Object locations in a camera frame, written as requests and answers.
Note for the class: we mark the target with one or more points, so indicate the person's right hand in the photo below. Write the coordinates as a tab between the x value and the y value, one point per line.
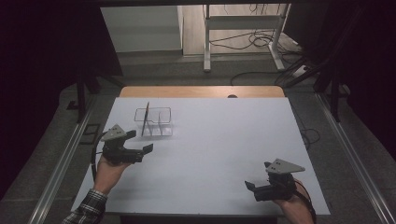
294	202

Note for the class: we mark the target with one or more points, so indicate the black metal stand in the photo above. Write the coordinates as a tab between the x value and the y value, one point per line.
334	93
81	96

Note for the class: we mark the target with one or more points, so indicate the aluminium floor rail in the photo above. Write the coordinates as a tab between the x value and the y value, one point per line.
59	168
351	155

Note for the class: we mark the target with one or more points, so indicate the dark curtain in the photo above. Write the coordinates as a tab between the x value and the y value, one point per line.
40	77

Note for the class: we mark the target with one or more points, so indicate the white cabinet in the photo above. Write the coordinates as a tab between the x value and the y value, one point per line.
140	28

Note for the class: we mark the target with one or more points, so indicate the wooden table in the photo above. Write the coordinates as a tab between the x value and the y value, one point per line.
199	91

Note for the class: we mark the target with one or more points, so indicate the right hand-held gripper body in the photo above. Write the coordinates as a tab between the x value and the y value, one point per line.
278	183

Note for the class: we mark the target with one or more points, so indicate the white desk frame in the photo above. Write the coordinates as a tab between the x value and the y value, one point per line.
243	21

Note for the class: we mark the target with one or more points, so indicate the white table cover sheet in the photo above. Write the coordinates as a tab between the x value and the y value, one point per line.
211	155

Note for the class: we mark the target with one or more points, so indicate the black floor plate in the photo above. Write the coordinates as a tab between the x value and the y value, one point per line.
90	133

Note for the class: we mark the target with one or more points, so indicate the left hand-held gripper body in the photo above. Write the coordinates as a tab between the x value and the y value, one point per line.
116	149

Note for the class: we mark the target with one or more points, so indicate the person's left hand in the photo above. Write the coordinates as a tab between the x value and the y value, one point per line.
109	174

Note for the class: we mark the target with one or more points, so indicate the clear acrylic pen holder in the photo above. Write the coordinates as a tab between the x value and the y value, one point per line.
160	124

